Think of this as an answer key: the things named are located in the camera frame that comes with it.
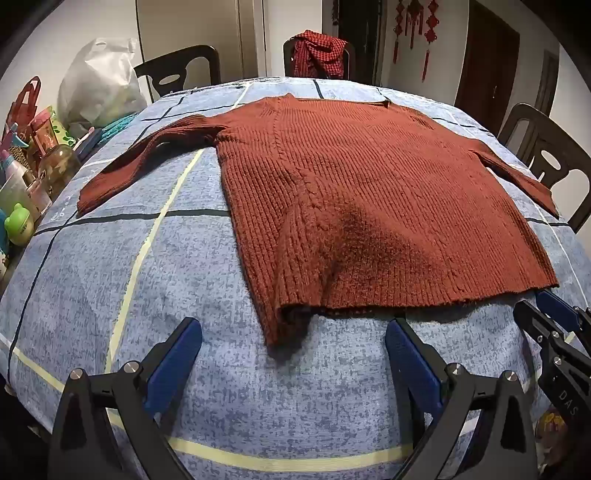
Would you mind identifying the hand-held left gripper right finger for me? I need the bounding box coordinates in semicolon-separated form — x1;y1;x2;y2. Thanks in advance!
385;318;541;480

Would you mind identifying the white plastic bag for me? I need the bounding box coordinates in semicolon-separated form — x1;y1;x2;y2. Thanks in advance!
58;37;147;139

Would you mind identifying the blue pink pencil case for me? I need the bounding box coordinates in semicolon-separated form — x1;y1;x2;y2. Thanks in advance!
74;127;105;161

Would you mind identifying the green printed packet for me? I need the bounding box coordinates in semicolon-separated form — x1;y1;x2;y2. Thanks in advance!
48;107;77;149

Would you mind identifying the red checked shirt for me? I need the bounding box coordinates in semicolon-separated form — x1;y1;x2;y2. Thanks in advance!
292;30;348;80

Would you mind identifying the blue checked blanket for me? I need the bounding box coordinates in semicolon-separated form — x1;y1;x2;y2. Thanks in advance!
0;76;591;480

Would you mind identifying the beige wardrobe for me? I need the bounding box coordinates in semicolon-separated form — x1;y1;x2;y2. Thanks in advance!
139;0;267;88

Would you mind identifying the dark wooden chair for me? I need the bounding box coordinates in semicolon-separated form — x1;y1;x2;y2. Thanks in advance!
498;103;591;232
133;45;221;104
283;34;356;80

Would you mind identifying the pink white bottle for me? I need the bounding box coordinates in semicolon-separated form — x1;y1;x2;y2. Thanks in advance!
0;148;29;186

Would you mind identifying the red Chinese knot ornament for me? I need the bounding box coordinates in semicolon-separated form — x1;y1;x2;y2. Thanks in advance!
422;0;440;83
406;0;424;49
393;0;408;65

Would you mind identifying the teal knit cloth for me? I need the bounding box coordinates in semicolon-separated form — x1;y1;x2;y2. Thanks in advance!
98;113;140;145

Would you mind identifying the colourful printed packet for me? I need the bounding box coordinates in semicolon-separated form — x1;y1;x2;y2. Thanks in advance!
536;406;570;459

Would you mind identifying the red gift bag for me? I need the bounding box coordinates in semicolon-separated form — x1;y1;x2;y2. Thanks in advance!
2;78;43;139

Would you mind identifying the green frog toy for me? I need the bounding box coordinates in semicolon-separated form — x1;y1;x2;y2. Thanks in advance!
4;203;36;248

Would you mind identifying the pink snack canister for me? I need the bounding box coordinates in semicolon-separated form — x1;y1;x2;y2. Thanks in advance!
27;108;57;158

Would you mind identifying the rust knit sweater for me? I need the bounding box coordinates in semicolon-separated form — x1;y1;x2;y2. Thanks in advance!
76;92;560;348

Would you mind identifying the dark wooden door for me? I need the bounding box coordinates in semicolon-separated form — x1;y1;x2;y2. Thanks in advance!
455;9;520;126

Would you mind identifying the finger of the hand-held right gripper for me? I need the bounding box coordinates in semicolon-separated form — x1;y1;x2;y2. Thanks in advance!
536;290;591;334
512;299;561;356

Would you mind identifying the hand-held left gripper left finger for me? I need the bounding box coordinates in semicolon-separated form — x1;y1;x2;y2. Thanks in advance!
46;316;204;480

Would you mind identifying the glass jar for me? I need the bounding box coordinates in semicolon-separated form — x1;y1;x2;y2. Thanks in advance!
39;143;82;195

